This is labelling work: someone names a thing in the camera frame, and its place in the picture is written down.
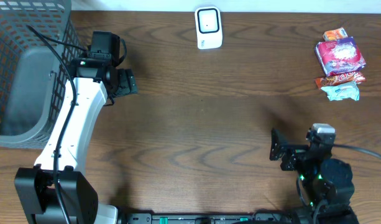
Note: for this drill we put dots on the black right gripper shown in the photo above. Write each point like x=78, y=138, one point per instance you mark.
x=295, y=151

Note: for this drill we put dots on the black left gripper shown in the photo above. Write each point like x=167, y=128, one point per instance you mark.
x=127, y=83

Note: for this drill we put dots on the red brown snack packet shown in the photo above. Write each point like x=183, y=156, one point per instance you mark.
x=336, y=80

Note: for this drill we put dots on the teal green snack packet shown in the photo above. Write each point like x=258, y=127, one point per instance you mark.
x=342, y=91

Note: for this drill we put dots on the pink purple snack bag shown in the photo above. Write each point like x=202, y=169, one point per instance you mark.
x=339, y=56

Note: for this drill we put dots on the orange tissue pack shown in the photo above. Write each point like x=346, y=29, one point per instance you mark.
x=335, y=34

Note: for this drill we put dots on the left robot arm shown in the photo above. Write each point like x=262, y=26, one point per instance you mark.
x=55, y=189

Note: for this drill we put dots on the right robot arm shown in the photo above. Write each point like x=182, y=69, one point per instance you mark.
x=324, y=185

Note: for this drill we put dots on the white barcode scanner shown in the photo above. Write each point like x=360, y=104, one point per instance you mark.
x=209, y=32

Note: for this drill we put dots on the grey plastic mesh basket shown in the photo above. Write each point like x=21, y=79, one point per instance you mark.
x=37, y=39

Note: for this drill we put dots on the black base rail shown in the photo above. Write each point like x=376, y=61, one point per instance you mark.
x=148, y=218

